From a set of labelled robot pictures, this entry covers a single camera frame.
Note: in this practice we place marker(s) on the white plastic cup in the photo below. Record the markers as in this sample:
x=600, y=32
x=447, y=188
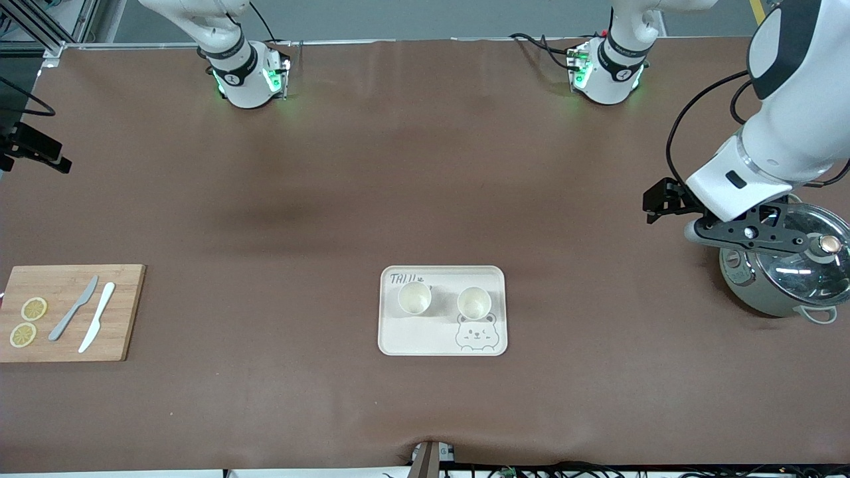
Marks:
x=474, y=304
x=415, y=300

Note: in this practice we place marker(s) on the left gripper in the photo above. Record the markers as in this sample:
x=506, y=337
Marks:
x=671, y=196

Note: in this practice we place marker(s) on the glass pot lid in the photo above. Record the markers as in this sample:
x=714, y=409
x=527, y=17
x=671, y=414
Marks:
x=803, y=279

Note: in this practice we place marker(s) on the white plastic knife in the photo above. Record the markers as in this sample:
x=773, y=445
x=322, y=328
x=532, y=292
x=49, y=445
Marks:
x=104, y=302

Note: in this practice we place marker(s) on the lemon slice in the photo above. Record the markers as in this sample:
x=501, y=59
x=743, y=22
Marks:
x=34, y=309
x=23, y=335

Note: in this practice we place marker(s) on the aluminium frame profile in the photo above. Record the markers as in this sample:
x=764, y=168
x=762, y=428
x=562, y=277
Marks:
x=56, y=50

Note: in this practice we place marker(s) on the cream bear print tray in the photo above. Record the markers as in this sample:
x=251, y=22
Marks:
x=425, y=335

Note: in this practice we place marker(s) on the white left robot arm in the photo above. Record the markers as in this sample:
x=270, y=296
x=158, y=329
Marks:
x=614, y=73

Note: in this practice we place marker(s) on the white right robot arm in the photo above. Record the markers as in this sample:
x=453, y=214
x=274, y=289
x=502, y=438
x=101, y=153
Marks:
x=242, y=79

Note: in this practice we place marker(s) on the grey plastic knife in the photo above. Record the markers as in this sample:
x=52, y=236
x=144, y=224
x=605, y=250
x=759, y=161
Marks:
x=63, y=324

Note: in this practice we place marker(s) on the bamboo cutting board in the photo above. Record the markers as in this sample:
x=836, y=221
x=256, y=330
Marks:
x=126, y=299

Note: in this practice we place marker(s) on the brown table mat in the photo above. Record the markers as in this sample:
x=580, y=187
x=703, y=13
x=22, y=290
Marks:
x=425, y=166

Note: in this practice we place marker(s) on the grey-green cooking pot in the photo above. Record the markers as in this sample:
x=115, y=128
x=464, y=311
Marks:
x=744, y=285

